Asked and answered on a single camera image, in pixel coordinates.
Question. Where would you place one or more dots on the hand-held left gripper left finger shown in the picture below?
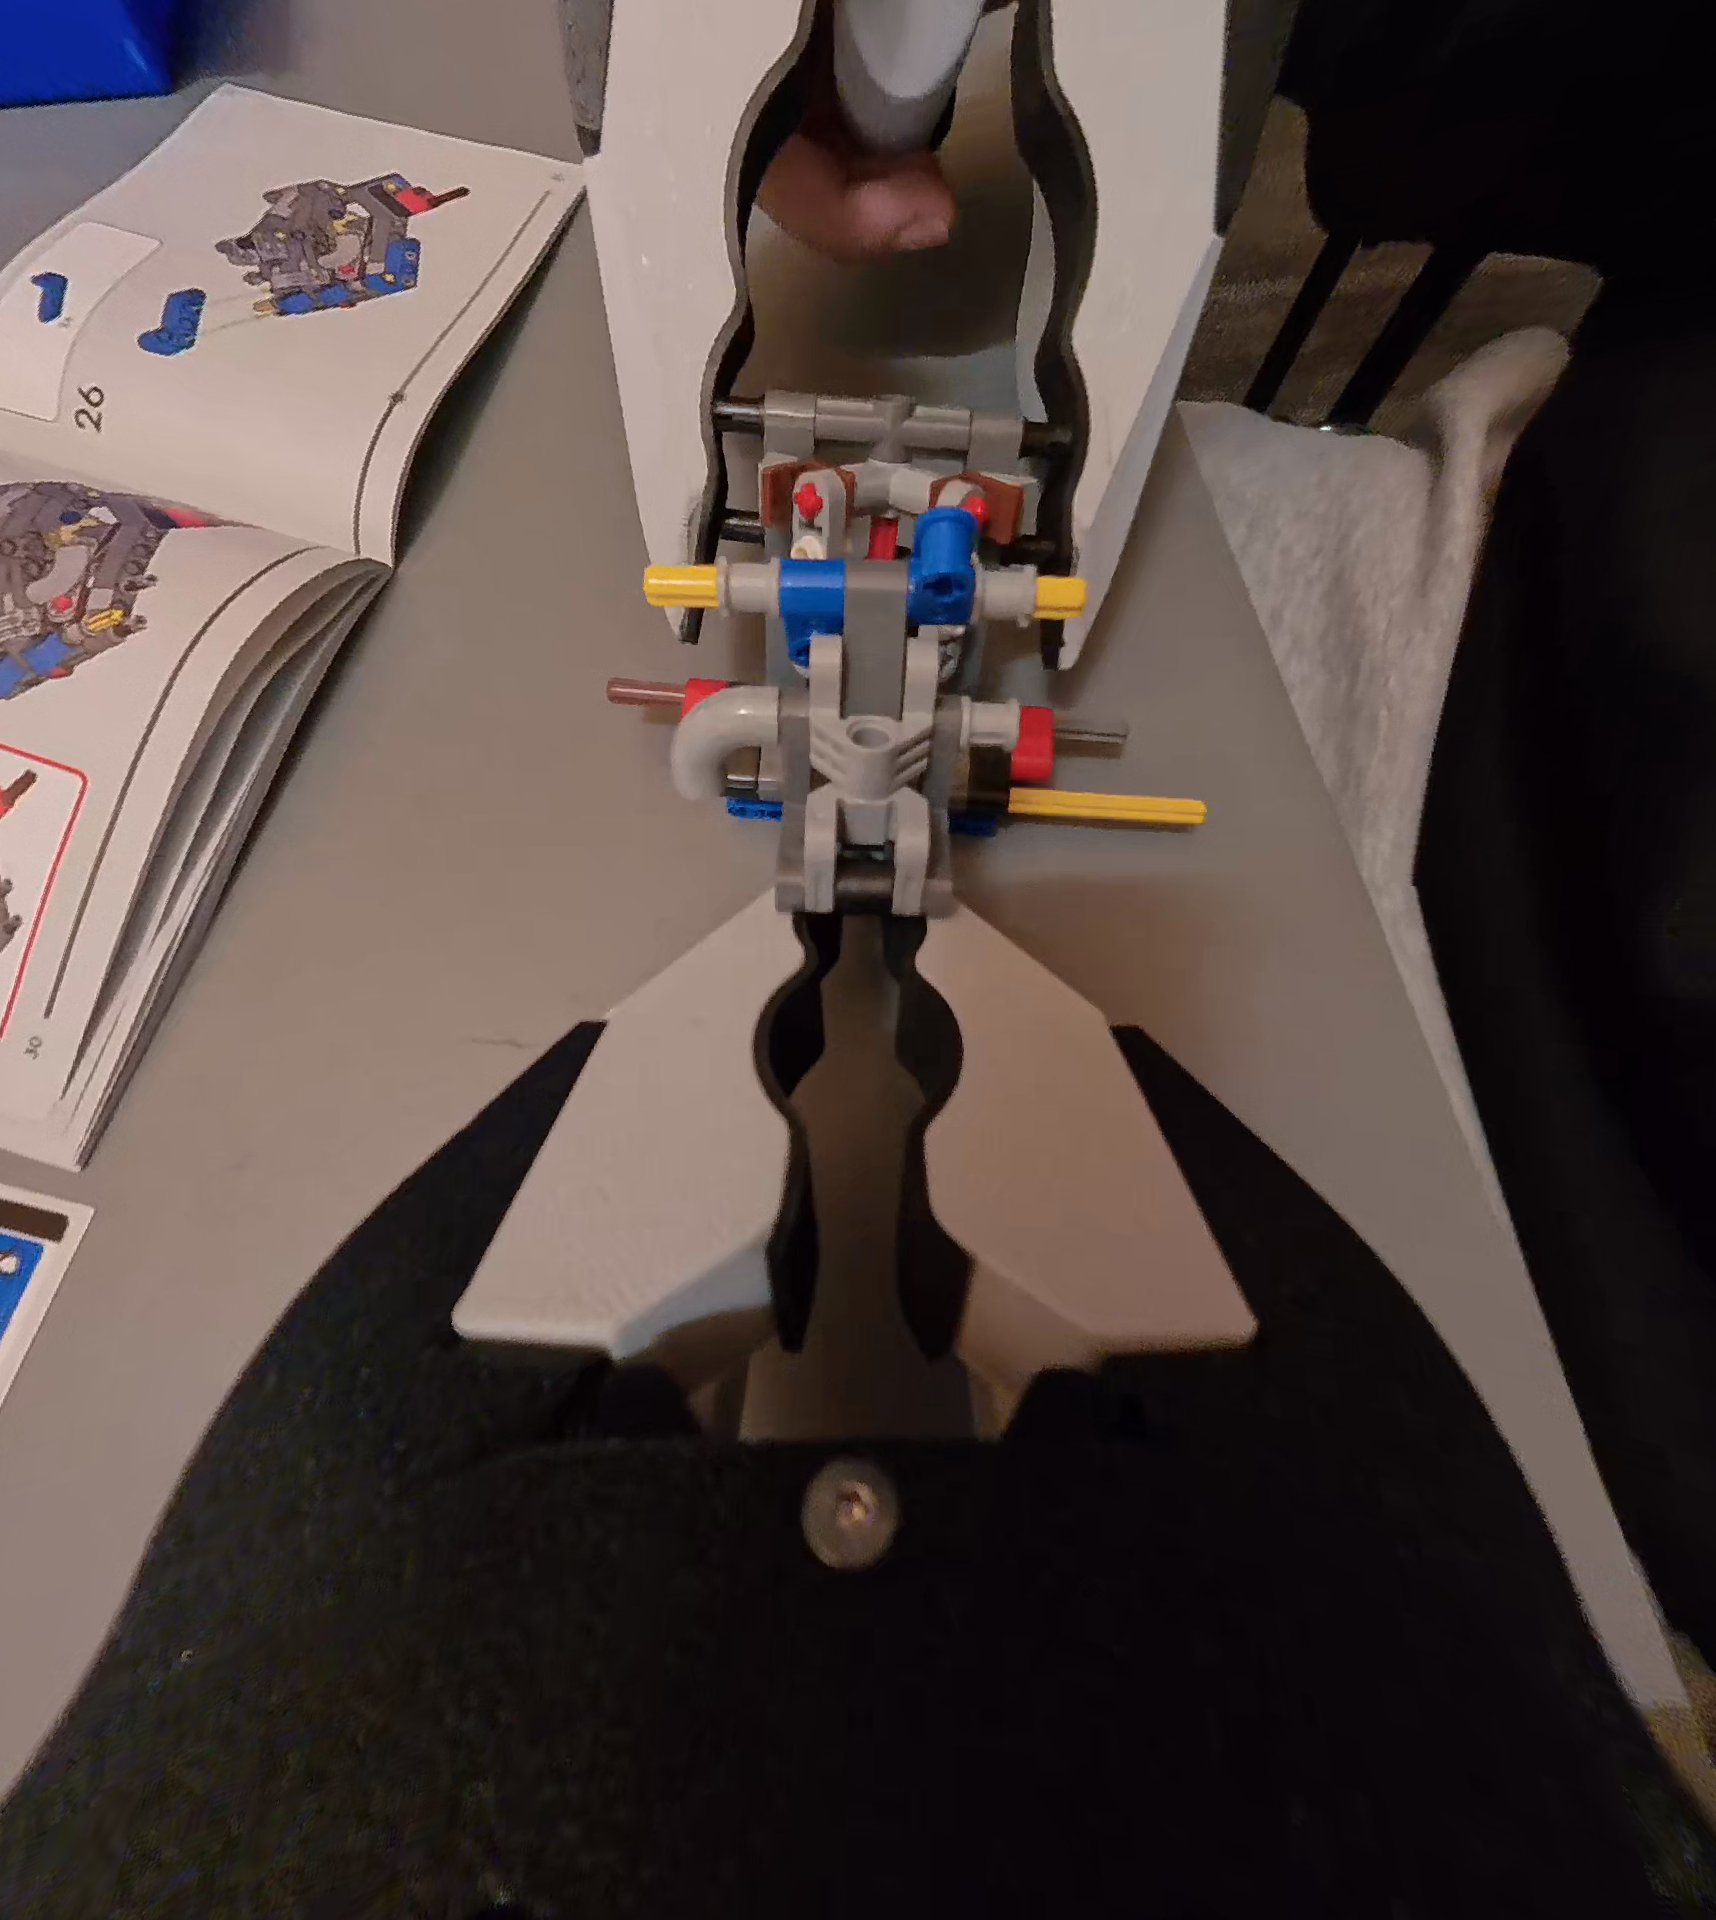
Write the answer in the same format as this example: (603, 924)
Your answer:
(618, 1201)

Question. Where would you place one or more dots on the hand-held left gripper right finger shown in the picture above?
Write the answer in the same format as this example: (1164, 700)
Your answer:
(1083, 1201)

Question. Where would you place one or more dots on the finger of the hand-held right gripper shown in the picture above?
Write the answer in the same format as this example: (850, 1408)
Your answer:
(657, 301)
(1150, 224)

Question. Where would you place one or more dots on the lego chassis assembly with axles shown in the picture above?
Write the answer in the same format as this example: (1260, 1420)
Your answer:
(888, 428)

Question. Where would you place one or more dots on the grey and blue lego assembly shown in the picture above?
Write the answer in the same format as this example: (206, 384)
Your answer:
(859, 750)

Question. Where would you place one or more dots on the person's right hand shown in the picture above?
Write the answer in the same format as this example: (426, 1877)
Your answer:
(859, 202)

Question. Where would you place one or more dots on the black chair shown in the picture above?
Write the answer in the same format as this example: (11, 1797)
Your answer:
(1450, 323)

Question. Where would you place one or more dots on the open instruction booklet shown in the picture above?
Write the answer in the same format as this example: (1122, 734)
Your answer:
(198, 450)

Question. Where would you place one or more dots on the blue plastic bin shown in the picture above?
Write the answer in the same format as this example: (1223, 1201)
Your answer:
(19, 45)

